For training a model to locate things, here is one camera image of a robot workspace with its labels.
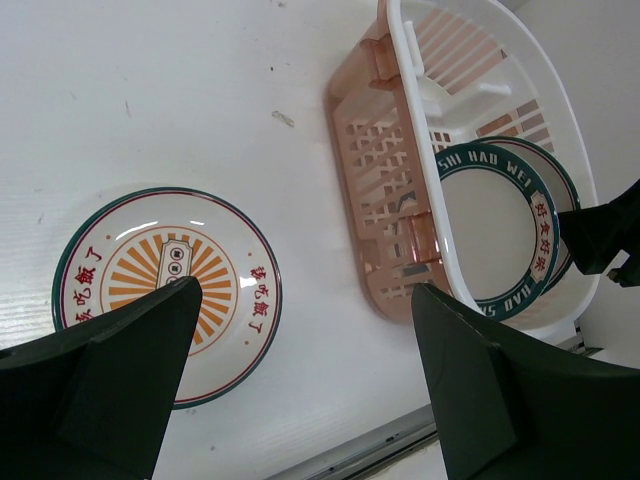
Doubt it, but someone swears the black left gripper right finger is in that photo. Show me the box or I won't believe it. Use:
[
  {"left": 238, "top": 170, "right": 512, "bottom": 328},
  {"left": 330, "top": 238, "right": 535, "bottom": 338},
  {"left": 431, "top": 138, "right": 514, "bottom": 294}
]
[{"left": 410, "top": 283, "right": 640, "bottom": 480}]

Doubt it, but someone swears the orange sunburst white plate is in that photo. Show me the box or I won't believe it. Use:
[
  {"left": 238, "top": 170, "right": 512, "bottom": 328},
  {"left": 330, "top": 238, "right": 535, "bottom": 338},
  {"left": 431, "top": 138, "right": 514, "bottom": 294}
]
[{"left": 51, "top": 186, "right": 283, "bottom": 409}]

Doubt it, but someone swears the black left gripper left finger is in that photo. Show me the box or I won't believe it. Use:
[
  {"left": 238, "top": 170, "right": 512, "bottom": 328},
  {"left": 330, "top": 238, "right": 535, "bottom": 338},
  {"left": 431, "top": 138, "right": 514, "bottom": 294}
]
[{"left": 1, "top": 276, "right": 202, "bottom": 479}]

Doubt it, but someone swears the white pink dish rack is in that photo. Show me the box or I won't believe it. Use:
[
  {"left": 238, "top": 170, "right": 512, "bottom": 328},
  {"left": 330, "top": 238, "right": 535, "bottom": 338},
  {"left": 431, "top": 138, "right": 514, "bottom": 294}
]
[{"left": 326, "top": 1, "right": 598, "bottom": 338}]

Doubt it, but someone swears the red character white plate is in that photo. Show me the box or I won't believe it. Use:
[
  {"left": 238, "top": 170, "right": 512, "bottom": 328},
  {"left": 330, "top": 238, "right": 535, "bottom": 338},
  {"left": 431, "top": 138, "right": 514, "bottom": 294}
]
[{"left": 460, "top": 137, "right": 580, "bottom": 302}]

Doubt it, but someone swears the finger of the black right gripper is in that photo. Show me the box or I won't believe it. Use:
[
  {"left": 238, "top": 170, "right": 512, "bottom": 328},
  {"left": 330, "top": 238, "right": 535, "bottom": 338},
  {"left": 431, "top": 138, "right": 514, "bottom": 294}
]
[{"left": 558, "top": 181, "right": 639, "bottom": 287}]

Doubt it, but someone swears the aluminium front rail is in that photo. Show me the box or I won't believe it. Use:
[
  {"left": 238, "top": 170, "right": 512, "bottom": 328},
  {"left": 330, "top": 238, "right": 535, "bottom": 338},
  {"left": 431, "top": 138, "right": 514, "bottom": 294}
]
[{"left": 259, "top": 319, "right": 640, "bottom": 480}]

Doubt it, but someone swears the green rimmed white plate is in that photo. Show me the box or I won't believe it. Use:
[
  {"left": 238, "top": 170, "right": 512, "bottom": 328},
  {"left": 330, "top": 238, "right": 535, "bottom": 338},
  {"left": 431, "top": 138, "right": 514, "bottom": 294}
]
[{"left": 435, "top": 143, "right": 560, "bottom": 322}]

